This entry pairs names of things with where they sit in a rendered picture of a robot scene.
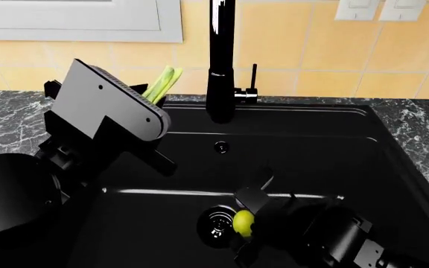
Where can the round sink drain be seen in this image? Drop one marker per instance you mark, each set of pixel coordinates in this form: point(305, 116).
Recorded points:
point(214, 226)

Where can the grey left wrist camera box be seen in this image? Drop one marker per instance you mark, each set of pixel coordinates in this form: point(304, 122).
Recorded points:
point(103, 106)

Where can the black kitchen sink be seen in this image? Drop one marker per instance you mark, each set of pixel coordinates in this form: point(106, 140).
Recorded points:
point(311, 156)

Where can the sink overflow hole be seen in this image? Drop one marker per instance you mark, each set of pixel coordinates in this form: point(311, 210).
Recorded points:
point(221, 147)

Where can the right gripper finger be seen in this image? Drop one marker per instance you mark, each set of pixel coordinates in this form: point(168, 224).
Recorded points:
point(244, 252)
point(254, 192)

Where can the white wall switch plate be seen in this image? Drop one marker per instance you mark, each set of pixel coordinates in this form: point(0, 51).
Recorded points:
point(356, 9)
point(400, 9)

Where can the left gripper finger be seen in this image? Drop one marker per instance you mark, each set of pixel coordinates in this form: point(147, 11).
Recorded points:
point(138, 90)
point(161, 103)

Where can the yellow-green lime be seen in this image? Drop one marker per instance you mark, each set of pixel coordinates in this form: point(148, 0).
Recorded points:
point(243, 223)

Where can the grey window frame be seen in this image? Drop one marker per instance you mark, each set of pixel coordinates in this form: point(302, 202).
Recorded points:
point(69, 33)

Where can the light green stalk vegetable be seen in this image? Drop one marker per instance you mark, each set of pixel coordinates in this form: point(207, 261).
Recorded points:
point(162, 82)

